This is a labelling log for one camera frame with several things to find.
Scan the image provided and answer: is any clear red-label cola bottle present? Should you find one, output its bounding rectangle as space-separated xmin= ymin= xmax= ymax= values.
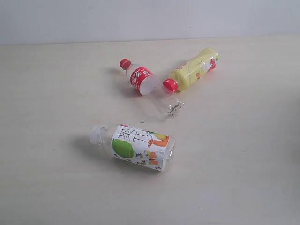
xmin=120 ymin=58 xmax=184 ymax=118

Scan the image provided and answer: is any white-label green tea bottle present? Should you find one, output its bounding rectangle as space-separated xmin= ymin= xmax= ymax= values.
xmin=89 ymin=124 xmax=175 ymax=172

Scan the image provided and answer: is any yellow bottle with red cap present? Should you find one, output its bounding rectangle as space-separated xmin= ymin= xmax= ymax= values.
xmin=163 ymin=48 xmax=219 ymax=92

